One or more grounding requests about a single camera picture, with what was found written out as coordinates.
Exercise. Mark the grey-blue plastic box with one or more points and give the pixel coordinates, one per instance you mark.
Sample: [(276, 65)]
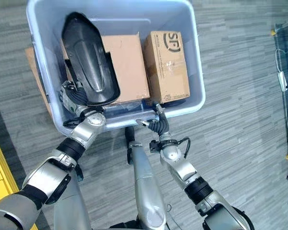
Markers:
[(124, 16)]

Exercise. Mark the cardboard box with SF print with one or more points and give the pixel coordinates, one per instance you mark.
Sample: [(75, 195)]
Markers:
[(166, 72)]

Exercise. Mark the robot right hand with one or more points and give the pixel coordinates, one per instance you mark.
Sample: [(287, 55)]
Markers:
[(159, 126)]

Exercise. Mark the plain brown cardboard box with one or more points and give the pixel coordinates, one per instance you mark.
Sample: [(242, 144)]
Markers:
[(128, 67)]

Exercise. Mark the yellow shelf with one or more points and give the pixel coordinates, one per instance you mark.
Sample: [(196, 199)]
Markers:
[(0, 172)]

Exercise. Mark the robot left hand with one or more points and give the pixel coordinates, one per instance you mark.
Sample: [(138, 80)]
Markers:
[(77, 97)]

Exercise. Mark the robot right silver leg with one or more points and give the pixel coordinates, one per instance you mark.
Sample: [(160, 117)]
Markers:
[(146, 182)]

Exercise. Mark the flat brown cardboard sheet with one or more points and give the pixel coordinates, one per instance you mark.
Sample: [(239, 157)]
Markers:
[(34, 69)]

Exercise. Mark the black sole-shaped part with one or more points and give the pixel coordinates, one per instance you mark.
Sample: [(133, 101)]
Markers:
[(86, 55)]

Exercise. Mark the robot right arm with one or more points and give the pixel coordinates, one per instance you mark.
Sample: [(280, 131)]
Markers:
[(194, 184)]

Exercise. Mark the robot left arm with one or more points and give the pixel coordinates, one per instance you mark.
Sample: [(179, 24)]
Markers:
[(45, 175)]

